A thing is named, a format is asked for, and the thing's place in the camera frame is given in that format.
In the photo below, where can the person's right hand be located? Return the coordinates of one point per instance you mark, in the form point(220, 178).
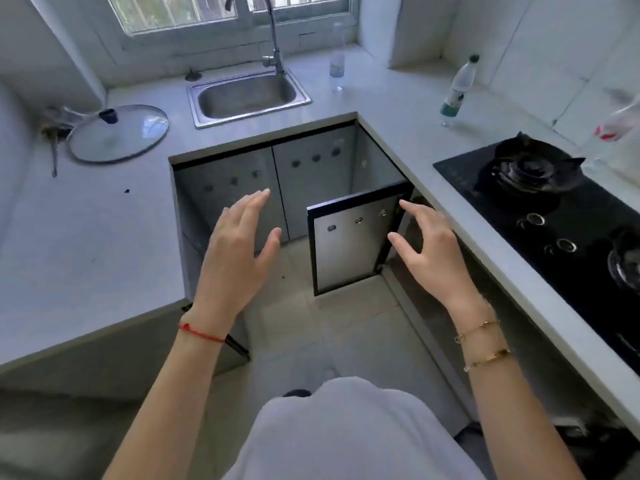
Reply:
point(440, 259)

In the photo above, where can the black glass gas stove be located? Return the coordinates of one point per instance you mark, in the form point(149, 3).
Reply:
point(575, 229)

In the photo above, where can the metal valve pipe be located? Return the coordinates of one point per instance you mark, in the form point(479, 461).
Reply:
point(52, 132)

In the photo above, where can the open black framed cabinet door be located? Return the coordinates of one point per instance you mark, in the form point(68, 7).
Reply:
point(345, 244)

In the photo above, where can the glass pot lid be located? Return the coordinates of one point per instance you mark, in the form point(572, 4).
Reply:
point(125, 137)

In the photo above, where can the clear plastic bottle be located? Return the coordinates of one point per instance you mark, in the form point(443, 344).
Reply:
point(337, 64)

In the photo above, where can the green label water bottle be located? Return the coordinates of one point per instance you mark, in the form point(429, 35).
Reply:
point(457, 92)

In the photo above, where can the white bottle with red label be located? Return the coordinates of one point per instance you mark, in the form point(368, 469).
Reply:
point(620, 122)

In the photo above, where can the black stove burner grate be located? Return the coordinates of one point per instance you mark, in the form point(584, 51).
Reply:
point(525, 167)
point(627, 262)

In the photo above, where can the person's white shirt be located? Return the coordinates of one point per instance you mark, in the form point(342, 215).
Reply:
point(350, 434)

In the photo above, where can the white framed window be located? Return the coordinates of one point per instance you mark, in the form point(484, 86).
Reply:
point(200, 9)

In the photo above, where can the person's right forearm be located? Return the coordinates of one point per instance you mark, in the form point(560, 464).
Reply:
point(505, 394)

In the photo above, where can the black sink plug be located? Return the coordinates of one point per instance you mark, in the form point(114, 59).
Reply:
point(193, 75)

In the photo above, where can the chrome gooseneck faucet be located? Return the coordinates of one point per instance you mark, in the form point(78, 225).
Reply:
point(274, 39)

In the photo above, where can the stainless steel sink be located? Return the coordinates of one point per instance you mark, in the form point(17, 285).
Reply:
point(245, 97)

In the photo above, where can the person's left thumb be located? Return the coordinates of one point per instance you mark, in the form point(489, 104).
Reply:
point(271, 245)

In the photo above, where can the person's left hand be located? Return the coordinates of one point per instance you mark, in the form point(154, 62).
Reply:
point(227, 264)

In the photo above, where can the person's dark trousers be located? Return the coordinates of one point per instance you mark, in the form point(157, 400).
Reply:
point(469, 439)

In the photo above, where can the round silver stove knob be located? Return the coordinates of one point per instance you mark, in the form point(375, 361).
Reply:
point(532, 220)
point(562, 246)

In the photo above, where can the person's left forearm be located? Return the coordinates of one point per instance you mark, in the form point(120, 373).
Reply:
point(170, 399)

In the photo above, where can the person's right thumb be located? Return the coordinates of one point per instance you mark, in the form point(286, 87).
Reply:
point(401, 247)

